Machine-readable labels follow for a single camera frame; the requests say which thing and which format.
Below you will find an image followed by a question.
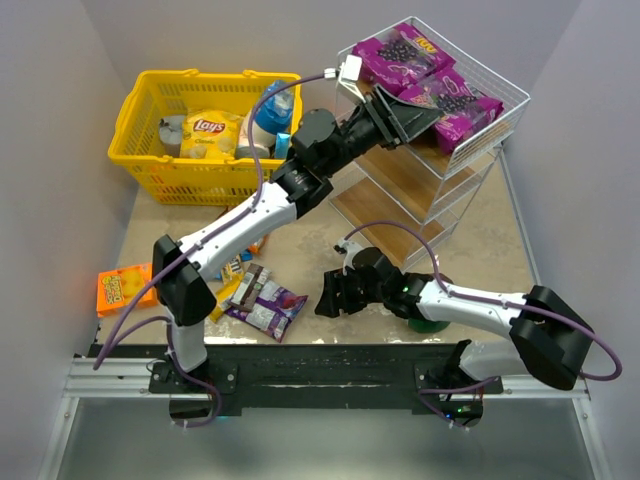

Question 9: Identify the purple grape candy bag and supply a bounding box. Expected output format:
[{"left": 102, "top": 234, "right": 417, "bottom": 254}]
[
  {"left": 398, "top": 67, "right": 504, "bottom": 154},
  {"left": 351, "top": 22, "right": 455, "bottom": 95}
]

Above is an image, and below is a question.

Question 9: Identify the dark purple candy bag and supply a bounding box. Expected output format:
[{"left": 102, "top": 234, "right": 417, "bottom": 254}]
[{"left": 225, "top": 280, "right": 308, "bottom": 343}]

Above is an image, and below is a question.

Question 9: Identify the Fox's fruits candy bag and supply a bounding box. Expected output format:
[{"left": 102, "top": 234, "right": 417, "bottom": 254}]
[{"left": 247, "top": 235, "right": 269, "bottom": 255}]

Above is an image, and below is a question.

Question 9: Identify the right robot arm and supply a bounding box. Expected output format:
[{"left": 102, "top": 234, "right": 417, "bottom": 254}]
[{"left": 336, "top": 241, "right": 593, "bottom": 391}]

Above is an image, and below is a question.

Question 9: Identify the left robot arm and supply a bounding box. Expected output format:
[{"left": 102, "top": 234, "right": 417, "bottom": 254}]
[{"left": 152, "top": 86, "right": 442, "bottom": 373}]

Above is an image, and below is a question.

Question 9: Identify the green brown tin can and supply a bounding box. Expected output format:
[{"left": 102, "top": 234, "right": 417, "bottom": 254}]
[{"left": 407, "top": 318, "right": 450, "bottom": 334}]

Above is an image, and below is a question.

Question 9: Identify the brown chocolate bar wrapper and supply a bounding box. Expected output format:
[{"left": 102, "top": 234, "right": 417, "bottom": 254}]
[{"left": 229, "top": 263, "right": 271, "bottom": 312}]

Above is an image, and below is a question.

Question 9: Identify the teal foil box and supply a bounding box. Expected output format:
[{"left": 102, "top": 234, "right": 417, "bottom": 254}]
[{"left": 273, "top": 132, "right": 291, "bottom": 159}]

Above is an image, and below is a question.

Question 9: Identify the blue white wrapped roll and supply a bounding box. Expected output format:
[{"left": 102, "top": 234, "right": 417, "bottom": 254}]
[{"left": 234, "top": 89, "right": 294, "bottom": 159}]

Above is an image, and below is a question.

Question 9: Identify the yellow Lays chips bag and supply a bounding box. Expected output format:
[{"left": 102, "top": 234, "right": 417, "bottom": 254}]
[{"left": 180, "top": 109, "right": 243, "bottom": 160}]

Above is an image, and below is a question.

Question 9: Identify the grey crumpled paper cups pack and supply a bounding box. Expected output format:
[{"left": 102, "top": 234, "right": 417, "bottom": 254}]
[{"left": 158, "top": 115, "right": 186, "bottom": 158}]

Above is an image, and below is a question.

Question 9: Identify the orange snack box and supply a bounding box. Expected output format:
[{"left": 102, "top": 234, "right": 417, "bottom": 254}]
[{"left": 96, "top": 263, "right": 152, "bottom": 318}]

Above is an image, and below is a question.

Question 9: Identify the yellow plastic shopping basket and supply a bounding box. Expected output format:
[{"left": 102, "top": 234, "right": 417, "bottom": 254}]
[{"left": 108, "top": 69, "right": 298, "bottom": 206}]

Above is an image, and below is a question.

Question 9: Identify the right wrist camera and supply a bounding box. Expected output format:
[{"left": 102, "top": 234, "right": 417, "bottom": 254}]
[{"left": 334, "top": 238, "right": 362, "bottom": 257}]

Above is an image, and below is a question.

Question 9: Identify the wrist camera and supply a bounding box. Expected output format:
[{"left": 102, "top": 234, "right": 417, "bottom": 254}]
[
  {"left": 334, "top": 238, "right": 362, "bottom": 257},
  {"left": 323, "top": 54, "right": 364, "bottom": 104}
]

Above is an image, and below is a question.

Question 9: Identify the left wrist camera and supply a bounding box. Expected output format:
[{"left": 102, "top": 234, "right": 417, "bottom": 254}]
[{"left": 323, "top": 54, "right": 364, "bottom": 104}]

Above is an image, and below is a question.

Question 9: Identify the white wire wooden shelf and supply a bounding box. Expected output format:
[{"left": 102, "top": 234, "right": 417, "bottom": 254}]
[{"left": 331, "top": 16, "right": 531, "bottom": 268}]

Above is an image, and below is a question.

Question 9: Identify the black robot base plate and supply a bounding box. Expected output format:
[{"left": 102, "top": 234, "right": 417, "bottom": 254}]
[{"left": 149, "top": 342, "right": 503, "bottom": 418}]

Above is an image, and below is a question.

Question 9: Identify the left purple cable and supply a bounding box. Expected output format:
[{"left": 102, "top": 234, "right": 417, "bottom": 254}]
[{"left": 92, "top": 73, "right": 331, "bottom": 371}]

